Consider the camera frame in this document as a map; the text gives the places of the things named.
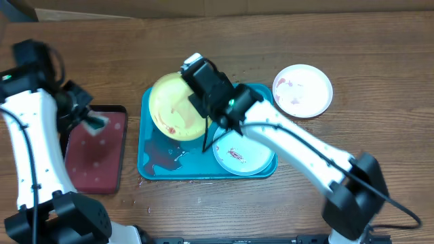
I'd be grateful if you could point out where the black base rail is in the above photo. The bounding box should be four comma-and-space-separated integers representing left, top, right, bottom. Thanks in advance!
153, 235, 328, 244

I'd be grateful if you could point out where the yellow-green plate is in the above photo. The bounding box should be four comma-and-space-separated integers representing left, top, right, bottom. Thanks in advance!
149, 73, 212, 141

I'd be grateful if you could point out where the light blue plate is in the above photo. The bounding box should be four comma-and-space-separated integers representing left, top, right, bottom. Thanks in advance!
212, 128, 277, 178

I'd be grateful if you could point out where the black tray with red water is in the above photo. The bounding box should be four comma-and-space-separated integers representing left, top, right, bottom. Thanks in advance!
60, 105, 128, 195

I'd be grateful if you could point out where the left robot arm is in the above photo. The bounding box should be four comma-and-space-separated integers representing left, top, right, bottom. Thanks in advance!
1, 88, 143, 243

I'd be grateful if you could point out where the green scrub sponge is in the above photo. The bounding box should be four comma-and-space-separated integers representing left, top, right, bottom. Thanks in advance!
81, 113, 109, 136

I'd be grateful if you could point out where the teal plastic tray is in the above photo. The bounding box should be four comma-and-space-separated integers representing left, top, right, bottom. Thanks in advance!
136, 82, 279, 181

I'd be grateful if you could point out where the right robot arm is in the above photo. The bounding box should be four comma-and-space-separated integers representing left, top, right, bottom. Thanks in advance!
189, 85, 389, 243

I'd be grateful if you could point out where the white plate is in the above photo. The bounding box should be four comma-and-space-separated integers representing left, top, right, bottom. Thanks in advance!
272, 64, 334, 119

